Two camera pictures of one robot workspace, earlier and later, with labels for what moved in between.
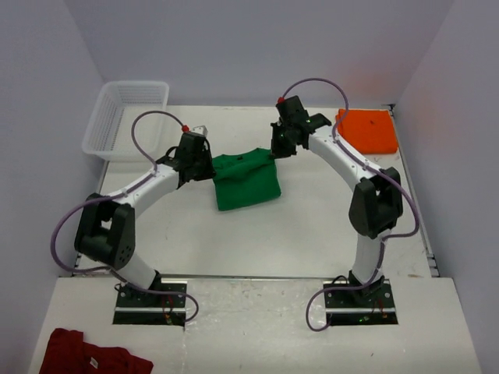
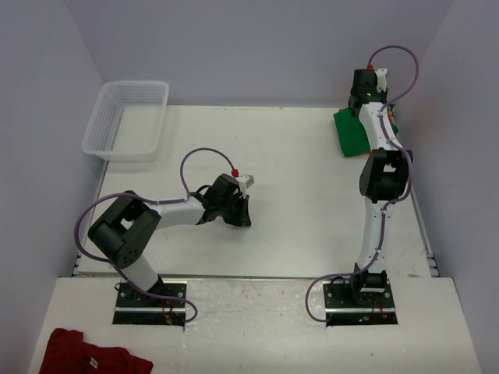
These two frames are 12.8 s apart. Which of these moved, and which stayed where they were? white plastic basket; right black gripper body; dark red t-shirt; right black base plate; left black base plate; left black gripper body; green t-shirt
Moved: right black gripper body; left black gripper body; green t-shirt
Stayed: dark red t-shirt; left black base plate; right black base plate; white plastic basket
